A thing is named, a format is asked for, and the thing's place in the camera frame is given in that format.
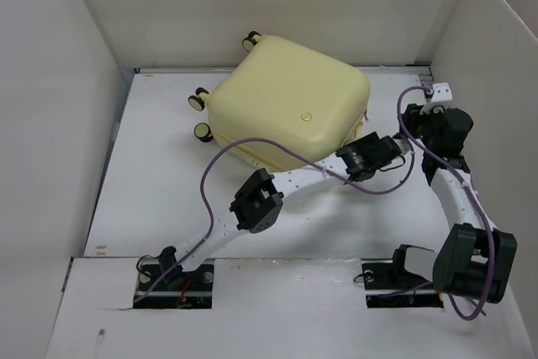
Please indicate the yellow suitcase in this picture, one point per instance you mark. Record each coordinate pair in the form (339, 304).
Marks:
(306, 101)

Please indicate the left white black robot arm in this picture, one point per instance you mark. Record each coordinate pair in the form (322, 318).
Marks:
(259, 201)

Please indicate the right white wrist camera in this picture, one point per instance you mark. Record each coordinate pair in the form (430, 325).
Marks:
(438, 99)

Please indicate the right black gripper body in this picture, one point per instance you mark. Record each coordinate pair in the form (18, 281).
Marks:
(422, 126)

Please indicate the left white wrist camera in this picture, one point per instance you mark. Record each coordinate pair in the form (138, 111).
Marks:
(405, 147)

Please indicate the aluminium rail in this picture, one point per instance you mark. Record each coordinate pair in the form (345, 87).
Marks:
(425, 76)

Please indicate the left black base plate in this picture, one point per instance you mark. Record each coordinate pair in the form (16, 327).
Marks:
(192, 290)

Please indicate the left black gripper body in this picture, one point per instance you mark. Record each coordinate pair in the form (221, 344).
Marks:
(366, 142)

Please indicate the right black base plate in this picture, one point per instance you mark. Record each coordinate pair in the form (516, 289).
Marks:
(390, 288)

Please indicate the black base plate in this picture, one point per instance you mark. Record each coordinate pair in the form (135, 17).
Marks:
(390, 288)
(192, 290)

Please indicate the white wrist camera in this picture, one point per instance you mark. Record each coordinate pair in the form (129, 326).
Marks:
(438, 99)
(405, 147)

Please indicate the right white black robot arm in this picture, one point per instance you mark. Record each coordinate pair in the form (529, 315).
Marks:
(476, 256)

